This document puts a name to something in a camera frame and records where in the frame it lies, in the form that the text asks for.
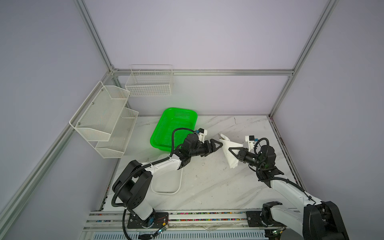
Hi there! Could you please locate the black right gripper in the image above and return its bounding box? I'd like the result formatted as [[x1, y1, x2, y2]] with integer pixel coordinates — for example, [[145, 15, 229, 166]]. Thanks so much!
[[228, 147, 265, 170]]

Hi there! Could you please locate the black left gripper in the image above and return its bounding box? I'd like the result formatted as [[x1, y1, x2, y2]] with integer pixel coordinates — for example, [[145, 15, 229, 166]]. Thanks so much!
[[190, 138, 223, 158]]

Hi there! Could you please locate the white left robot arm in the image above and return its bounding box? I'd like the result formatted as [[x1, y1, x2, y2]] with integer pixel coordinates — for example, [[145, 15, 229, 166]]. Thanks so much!
[[111, 134, 223, 228]]

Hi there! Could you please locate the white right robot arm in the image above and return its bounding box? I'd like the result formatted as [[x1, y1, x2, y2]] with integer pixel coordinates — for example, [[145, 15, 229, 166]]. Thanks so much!
[[229, 145, 349, 240]]

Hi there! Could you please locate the green plastic basket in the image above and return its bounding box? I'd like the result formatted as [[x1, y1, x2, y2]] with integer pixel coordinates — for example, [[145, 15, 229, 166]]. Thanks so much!
[[150, 108, 198, 153]]

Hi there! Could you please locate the white rectangular tray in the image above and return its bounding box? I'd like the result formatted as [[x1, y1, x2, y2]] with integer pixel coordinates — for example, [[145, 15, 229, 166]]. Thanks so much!
[[150, 154, 183, 195]]

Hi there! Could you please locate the white mesh lower shelf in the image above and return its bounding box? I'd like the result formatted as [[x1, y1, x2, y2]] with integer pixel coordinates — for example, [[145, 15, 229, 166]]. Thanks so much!
[[96, 108, 139, 159]]

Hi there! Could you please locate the white mesh shelf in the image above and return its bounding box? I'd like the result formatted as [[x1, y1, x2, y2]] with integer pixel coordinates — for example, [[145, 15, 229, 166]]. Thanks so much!
[[96, 108, 139, 159], [69, 82, 130, 142]]

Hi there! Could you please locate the white mesh upper shelf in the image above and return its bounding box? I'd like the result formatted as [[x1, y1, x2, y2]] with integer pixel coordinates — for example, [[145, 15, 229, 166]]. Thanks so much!
[[69, 82, 130, 142]]

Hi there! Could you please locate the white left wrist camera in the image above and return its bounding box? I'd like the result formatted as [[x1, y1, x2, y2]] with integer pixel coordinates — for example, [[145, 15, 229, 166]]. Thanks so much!
[[196, 128, 208, 143]]

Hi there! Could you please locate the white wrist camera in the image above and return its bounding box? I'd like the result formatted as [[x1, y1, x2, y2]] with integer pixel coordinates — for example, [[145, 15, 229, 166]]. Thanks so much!
[[245, 135, 259, 152], [196, 128, 208, 143]]

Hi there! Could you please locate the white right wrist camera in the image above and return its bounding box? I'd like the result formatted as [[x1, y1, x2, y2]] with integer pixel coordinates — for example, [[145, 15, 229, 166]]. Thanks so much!
[[245, 135, 259, 152]]

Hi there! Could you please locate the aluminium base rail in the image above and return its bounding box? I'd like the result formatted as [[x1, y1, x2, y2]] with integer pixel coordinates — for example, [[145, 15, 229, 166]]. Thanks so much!
[[80, 209, 296, 240]]

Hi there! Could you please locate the white wire basket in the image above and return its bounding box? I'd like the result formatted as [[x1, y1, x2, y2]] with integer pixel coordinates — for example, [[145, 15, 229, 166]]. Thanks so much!
[[125, 65, 174, 97]]

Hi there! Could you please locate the black corrugated cable hose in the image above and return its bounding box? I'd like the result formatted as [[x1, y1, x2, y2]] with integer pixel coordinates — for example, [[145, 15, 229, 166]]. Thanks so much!
[[110, 127, 199, 240]]

